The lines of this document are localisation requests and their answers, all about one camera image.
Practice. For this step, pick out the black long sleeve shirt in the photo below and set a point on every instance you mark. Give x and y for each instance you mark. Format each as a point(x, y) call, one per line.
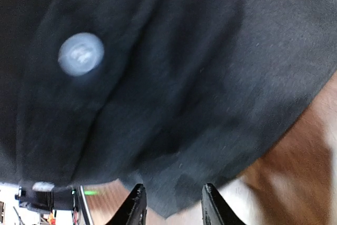
point(170, 93)

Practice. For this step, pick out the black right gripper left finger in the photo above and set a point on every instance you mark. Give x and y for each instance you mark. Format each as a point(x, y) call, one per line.
point(133, 210)

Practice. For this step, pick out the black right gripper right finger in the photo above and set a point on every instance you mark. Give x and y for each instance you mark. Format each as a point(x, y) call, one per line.
point(215, 210)

